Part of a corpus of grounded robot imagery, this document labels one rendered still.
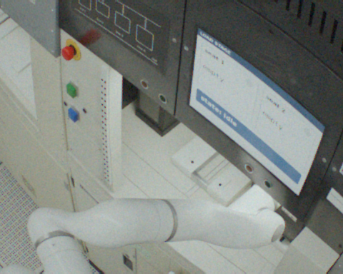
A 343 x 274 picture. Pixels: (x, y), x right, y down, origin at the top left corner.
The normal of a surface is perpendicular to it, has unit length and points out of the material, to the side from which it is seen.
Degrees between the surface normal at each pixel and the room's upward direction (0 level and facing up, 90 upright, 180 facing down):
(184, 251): 0
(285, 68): 90
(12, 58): 0
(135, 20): 90
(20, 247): 0
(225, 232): 48
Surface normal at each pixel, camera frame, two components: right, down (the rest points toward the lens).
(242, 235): 0.08, 0.23
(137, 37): -0.70, 0.56
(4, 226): 0.06, -0.59
